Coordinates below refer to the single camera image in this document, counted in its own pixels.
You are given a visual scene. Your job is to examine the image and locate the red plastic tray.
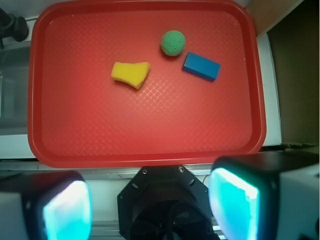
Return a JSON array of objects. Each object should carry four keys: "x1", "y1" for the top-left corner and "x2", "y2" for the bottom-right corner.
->
[{"x1": 27, "y1": 0, "x2": 267, "y2": 168}]

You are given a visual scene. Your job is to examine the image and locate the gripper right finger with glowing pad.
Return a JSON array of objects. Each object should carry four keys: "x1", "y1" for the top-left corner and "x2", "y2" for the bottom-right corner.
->
[{"x1": 208, "y1": 151, "x2": 320, "y2": 240}]

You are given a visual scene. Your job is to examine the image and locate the yellow sponge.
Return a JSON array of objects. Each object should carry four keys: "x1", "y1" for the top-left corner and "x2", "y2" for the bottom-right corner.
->
[{"x1": 111, "y1": 61, "x2": 151, "y2": 90}]

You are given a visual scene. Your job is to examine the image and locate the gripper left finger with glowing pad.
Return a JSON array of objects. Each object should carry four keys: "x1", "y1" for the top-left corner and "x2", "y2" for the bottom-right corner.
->
[{"x1": 0, "y1": 170, "x2": 93, "y2": 240}]

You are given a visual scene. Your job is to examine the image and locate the blue rectangular block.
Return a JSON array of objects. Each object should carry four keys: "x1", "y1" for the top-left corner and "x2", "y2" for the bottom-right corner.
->
[{"x1": 182, "y1": 52, "x2": 221, "y2": 82}]

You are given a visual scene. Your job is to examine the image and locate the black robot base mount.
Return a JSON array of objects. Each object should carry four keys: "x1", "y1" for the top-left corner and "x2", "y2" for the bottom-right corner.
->
[{"x1": 117, "y1": 165, "x2": 219, "y2": 240}]

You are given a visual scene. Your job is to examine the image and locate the black knob clamp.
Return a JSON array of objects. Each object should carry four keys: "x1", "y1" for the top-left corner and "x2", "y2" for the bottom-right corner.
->
[{"x1": 0, "y1": 8, "x2": 29, "y2": 50}]

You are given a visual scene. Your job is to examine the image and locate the green dimpled ball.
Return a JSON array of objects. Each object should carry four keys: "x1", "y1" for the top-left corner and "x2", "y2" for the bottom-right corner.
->
[{"x1": 160, "y1": 30, "x2": 186, "y2": 57}]

